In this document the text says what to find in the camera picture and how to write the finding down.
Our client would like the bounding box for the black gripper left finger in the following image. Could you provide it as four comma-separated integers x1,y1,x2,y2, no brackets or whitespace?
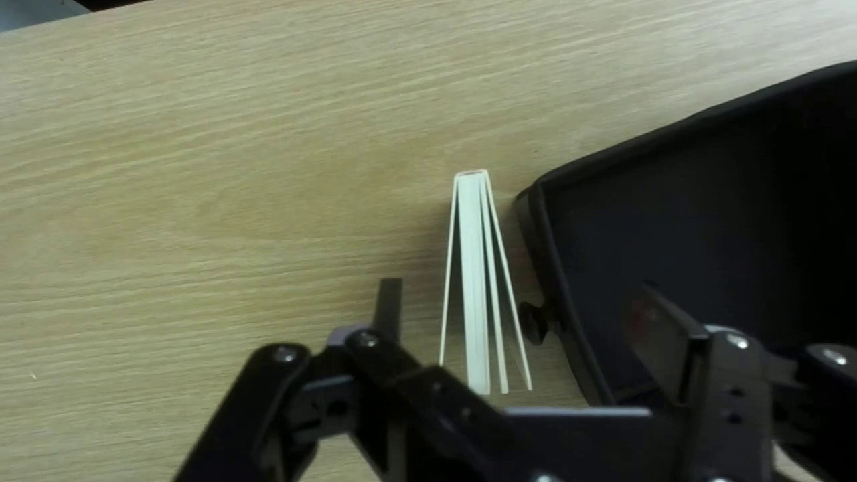
172,275,506,482

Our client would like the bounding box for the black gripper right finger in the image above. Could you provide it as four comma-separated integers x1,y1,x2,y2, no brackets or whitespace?
624,284,857,482

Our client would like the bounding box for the red packet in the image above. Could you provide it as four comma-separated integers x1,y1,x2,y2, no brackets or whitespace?
437,168,535,399

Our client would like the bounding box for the black fabric box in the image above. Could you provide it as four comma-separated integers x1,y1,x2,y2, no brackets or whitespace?
512,58,857,409

